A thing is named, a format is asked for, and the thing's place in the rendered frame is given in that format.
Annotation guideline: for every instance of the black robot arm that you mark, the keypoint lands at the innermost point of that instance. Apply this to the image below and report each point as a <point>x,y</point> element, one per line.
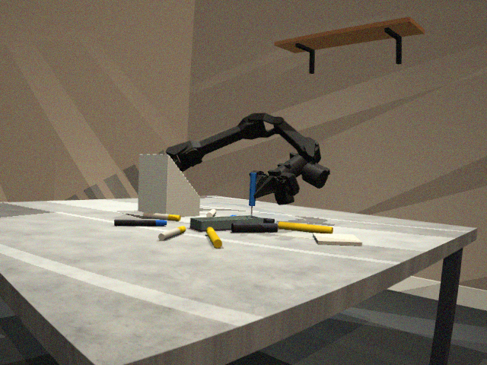
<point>190,153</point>

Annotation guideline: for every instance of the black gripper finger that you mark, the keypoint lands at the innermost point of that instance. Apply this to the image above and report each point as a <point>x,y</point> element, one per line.
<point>271,185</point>
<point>259,181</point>

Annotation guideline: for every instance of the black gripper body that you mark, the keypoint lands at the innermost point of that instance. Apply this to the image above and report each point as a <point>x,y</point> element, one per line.
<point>286,175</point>

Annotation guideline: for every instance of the blue stylus with grey tip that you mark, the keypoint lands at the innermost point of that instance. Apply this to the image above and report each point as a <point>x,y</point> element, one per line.
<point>252,200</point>

